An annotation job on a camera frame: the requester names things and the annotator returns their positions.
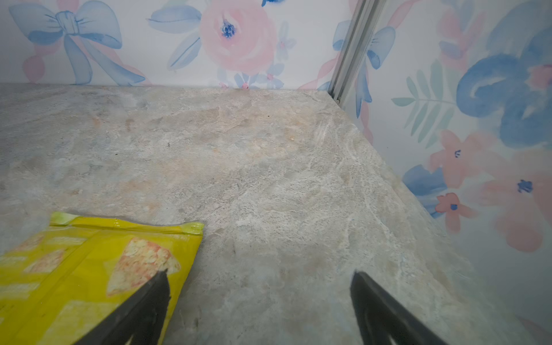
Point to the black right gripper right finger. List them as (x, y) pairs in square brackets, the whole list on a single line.
[(382, 319)]

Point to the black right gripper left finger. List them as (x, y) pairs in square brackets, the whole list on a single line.
[(139, 320)]

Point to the yellow snack packet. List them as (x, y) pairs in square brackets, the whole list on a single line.
[(62, 282)]

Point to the right corner aluminium post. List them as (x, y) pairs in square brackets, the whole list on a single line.
[(356, 42)]

